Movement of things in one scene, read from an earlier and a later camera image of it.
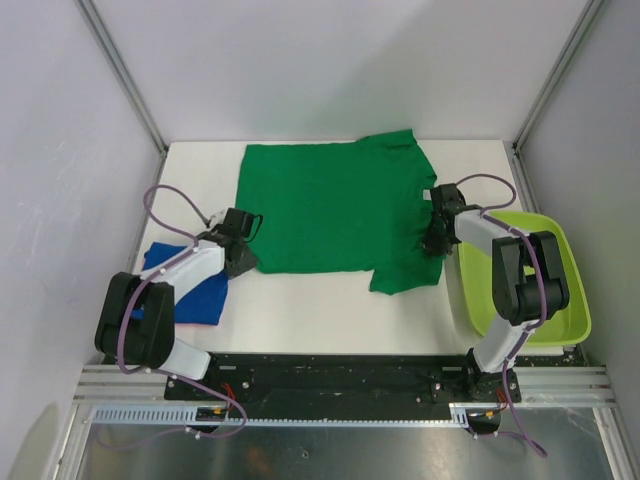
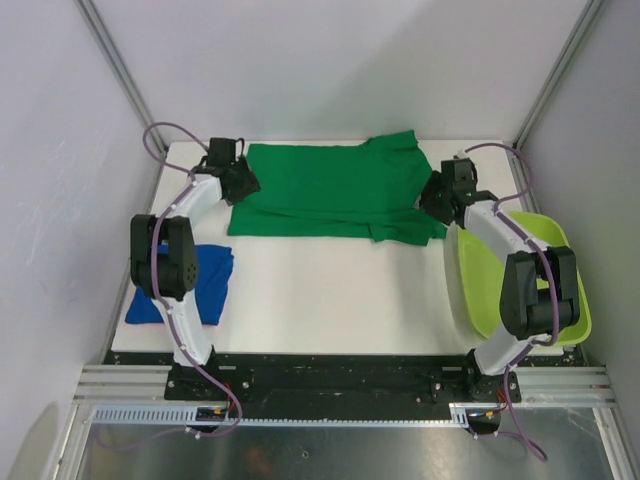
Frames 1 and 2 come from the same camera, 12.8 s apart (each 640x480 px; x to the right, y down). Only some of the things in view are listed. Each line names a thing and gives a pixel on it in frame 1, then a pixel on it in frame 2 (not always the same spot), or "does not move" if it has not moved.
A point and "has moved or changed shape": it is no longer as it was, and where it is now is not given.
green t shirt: x=343 y=206 has moved or changed shape
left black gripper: x=248 y=263 -> x=251 y=185
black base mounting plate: x=331 y=378 does not move
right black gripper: x=431 y=246 -> x=427 y=198
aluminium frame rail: x=540 y=385 does not move
